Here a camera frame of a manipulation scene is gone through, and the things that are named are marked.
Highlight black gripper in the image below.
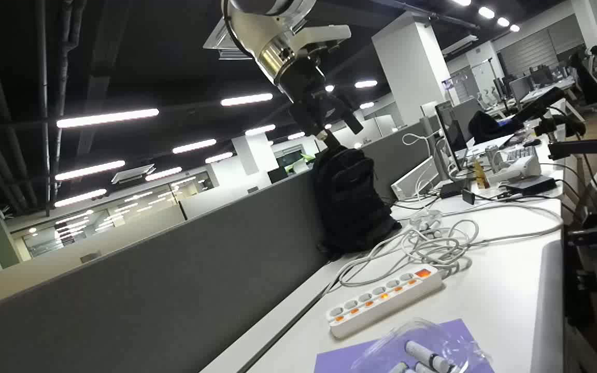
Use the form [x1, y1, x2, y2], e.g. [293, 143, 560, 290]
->
[273, 59, 366, 152]

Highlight white power strip orange switches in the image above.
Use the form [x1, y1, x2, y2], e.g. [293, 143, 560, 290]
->
[326, 265, 447, 343]

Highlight short grey desk partition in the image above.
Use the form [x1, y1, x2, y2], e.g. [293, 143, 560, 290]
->
[361, 121, 451, 208]

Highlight black backpack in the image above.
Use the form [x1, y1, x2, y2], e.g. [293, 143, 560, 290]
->
[309, 145, 404, 258]

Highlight white square pillar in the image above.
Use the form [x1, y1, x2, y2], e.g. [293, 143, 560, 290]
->
[369, 12, 455, 131]

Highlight ceiling tube light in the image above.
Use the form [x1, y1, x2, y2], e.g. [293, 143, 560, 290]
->
[218, 91, 275, 110]
[52, 187, 110, 211]
[143, 163, 187, 185]
[52, 157, 129, 185]
[54, 105, 162, 131]
[170, 138, 220, 157]

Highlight black computer monitor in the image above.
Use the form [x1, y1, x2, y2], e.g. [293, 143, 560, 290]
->
[432, 100, 469, 175]

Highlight small yellow bottle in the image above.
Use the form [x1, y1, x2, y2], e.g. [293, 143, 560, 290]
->
[473, 155, 489, 190]

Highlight black office chair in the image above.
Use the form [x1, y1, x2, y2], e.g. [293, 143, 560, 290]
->
[467, 110, 518, 145]

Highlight ceiling air conditioner unit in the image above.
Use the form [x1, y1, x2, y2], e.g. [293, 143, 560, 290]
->
[203, 18, 253, 63]

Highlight white desktop device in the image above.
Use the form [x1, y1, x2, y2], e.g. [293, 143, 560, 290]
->
[487, 143, 542, 185]

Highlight black flat device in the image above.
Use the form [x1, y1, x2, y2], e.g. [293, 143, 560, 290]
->
[503, 175, 557, 198]

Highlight black horizontal pole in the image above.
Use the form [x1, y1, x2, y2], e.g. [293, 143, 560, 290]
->
[545, 135, 597, 161]

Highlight clear plastic bag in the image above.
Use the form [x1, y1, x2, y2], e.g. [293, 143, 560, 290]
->
[363, 318, 495, 373]

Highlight long grey desk partition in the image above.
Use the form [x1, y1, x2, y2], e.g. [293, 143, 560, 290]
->
[0, 169, 335, 373]

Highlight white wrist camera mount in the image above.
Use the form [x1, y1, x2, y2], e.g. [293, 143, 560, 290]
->
[297, 23, 355, 60]

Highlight grey white power cable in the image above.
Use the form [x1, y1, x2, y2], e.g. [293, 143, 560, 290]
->
[335, 199, 565, 290]

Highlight black camera arm stand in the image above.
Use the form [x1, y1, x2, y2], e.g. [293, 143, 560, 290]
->
[511, 85, 589, 141]

